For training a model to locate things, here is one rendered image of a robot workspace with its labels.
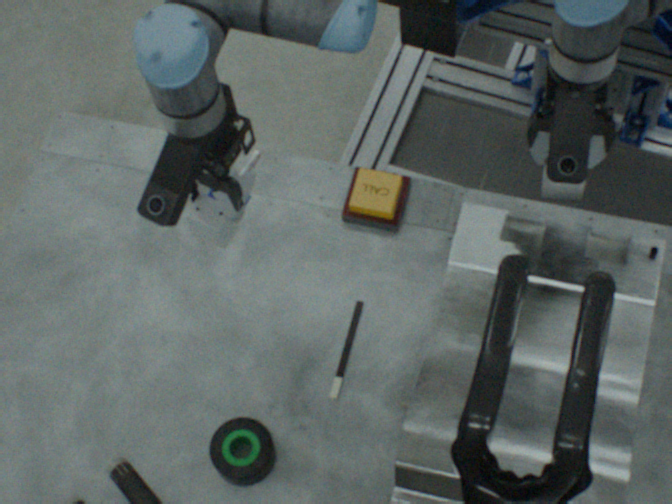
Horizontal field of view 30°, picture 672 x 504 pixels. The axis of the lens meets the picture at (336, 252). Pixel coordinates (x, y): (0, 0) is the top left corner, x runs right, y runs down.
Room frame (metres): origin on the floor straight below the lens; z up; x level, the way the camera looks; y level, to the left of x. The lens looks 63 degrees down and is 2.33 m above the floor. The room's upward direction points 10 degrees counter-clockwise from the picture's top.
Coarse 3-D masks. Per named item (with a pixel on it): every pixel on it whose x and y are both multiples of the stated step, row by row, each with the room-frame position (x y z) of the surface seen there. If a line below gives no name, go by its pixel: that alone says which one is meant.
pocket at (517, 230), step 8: (512, 216) 0.74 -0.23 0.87; (504, 224) 0.73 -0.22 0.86; (512, 224) 0.73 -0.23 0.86; (520, 224) 0.73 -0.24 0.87; (528, 224) 0.72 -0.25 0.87; (536, 224) 0.72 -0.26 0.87; (544, 224) 0.71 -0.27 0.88; (504, 232) 0.72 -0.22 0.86; (512, 232) 0.72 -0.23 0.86; (520, 232) 0.72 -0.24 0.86; (528, 232) 0.71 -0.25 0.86; (536, 232) 0.71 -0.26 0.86; (504, 240) 0.71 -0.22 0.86; (512, 240) 0.71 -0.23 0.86; (520, 240) 0.71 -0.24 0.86; (528, 240) 0.70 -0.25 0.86; (536, 240) 0.70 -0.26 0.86
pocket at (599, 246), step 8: (592, 232) 0.69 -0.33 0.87; (592, 240) 0.69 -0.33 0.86; (600, 240) 0.68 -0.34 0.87; (608, 240) 0.68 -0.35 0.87; (616, 240) 0.68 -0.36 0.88; (624, 240) 0.67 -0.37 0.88; (592, 248) 0.68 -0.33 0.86; (600, 248) 0.67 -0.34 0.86; (608, 248) 0.67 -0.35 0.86; (616, 248) 0.67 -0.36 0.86; (624, 248) 0.67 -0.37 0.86; (584, 256) 0.67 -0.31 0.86; (592, 256) 0.67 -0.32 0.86; (600, 256) 0.66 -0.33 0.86; (608, 256) 0.66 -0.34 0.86; (616, 256) 0.66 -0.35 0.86; (624, 256) 0.66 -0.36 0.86; (624, 264) 0.65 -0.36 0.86
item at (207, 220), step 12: (252, 156) 0.85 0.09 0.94; (252, 168) 0.84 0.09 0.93; (192, 204) 0.79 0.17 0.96; (204, 204) 0.78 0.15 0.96; (216, 204) 0.78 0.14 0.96; (192, 216) 0.77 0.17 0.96; (204, 216) 0.77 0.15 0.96; (216, 216) 0.76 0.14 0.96; (192, 228) 0.77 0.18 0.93; (204, 228) 0.76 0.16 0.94; (216, 228) 0.75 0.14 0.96; (228, 228) 0.76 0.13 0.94; (216, 240) 0.75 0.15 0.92; (228, 240) 0.75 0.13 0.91
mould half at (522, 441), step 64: (576, 256) 0.66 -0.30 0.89; (640, 256) 0.64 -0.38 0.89; (448, 320) 0.60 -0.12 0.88; (576, 320) 0.57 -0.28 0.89; (640, 320) 0.56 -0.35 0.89; (448, 384) 0.51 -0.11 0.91; (512, 384) 0.50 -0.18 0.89; (640, 384) 0.48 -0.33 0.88; (448, 448) 0.43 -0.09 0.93; (512, 448) 0.41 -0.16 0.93
